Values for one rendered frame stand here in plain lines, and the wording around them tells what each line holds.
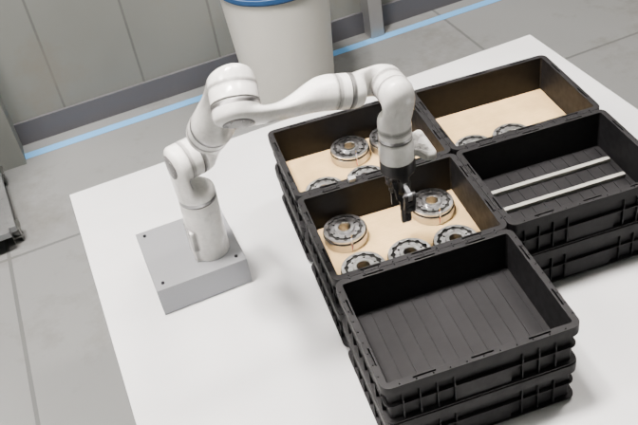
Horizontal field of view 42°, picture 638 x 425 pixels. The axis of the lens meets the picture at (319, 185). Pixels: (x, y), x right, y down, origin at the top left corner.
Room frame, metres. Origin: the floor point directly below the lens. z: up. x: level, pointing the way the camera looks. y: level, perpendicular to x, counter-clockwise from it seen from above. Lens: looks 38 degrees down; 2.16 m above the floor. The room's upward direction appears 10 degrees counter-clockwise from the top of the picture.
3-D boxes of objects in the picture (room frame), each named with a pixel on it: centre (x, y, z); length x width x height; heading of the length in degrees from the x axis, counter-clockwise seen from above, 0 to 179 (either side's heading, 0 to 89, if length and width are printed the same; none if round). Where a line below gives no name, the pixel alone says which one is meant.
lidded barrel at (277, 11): (3.50, 0.05, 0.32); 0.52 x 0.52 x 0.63
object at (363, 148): (1.79, -0.10, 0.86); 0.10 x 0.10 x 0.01
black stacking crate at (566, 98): (1.78, -0.50, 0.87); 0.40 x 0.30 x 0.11; 100
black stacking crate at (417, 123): (1.71, -0.11, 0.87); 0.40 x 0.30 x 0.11; 100
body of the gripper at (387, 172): (1.38, -0.17, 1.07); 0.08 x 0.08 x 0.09
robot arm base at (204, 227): (1.57, 0.29, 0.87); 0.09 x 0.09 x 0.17; 18
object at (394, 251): (1.35, -0.17, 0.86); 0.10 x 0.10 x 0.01
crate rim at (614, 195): (1.49, -0.56, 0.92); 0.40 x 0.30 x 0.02; 100
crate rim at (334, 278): (1.42, -0.16, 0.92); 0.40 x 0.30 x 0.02; 100
